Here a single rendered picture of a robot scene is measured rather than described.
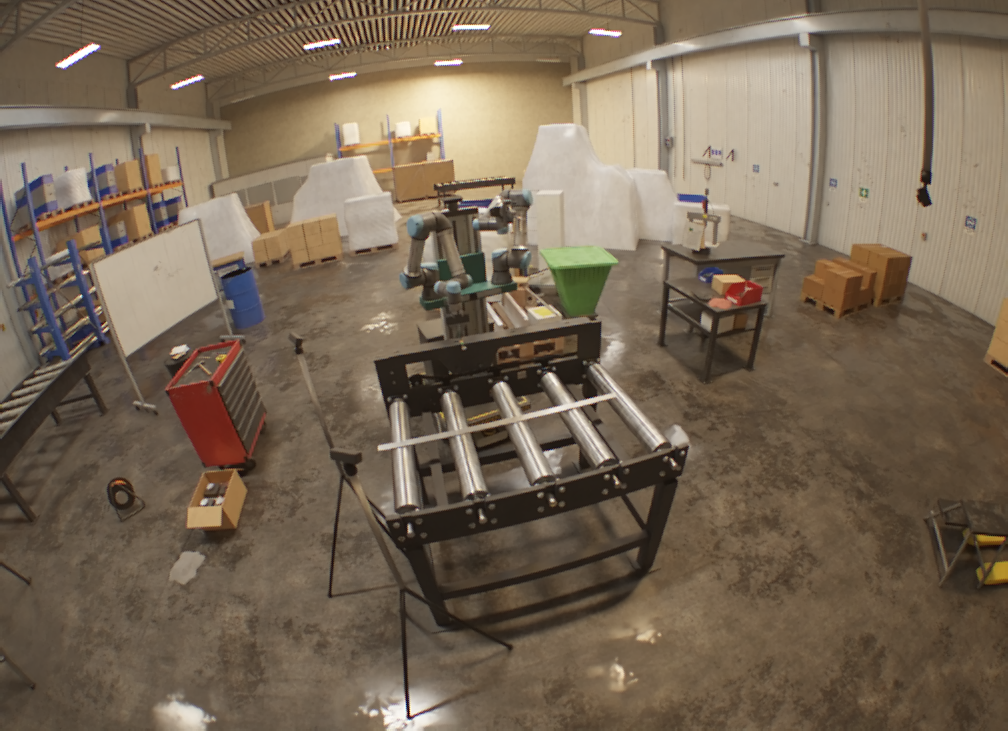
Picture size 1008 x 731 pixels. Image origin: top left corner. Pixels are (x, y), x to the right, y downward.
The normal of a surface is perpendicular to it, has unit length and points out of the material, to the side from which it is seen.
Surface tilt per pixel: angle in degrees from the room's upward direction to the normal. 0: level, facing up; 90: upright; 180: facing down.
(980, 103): 90
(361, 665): 0
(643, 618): 0
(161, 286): 90
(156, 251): 90
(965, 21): 90
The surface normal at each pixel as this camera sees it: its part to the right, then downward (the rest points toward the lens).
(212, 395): 0.25, 0.44
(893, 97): -0.97, 0.18
